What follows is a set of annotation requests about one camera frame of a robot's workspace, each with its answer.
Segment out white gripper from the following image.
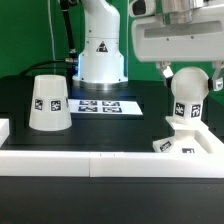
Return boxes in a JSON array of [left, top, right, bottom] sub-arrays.
[[132, 6, 224, 91]]

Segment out white lamp bulb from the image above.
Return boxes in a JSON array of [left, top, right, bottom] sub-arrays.
[[171, 67, 209, 124]]

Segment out white lamp base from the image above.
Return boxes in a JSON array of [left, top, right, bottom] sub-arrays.
[[153, 116, 209, 154]]

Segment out white lamp shade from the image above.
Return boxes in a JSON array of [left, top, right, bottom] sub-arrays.
[[29, 75, 72, 131]]

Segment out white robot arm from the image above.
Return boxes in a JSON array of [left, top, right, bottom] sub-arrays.
[[74, 0, 224, 91]]

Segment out white right fence bar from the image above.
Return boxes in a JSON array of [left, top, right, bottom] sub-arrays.
[[194, 122, 224, 154]]

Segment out white fence bar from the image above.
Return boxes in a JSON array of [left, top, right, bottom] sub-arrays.
[[0, 119, 10, 147], [194, 122, 224, 154], [0, 150, 224, 178]]

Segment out white marker sheet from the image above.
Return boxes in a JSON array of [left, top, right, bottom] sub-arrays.
[[68, 99, 142, 115]]

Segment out white left fence bar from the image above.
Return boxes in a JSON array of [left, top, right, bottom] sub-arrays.
[[0, 119, 10, 147]]

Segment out white front fence bar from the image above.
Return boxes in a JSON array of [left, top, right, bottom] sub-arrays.
[[0, 150, 224, 178]]

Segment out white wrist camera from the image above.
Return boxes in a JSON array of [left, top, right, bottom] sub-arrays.
[[129, 0, 156, 18]]

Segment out black cable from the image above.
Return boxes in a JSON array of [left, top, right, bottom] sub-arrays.
[[19, 0, 80, 77]]

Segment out white thin cable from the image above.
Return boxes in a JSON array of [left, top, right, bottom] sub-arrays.
[[47, 0, 57, 61]]

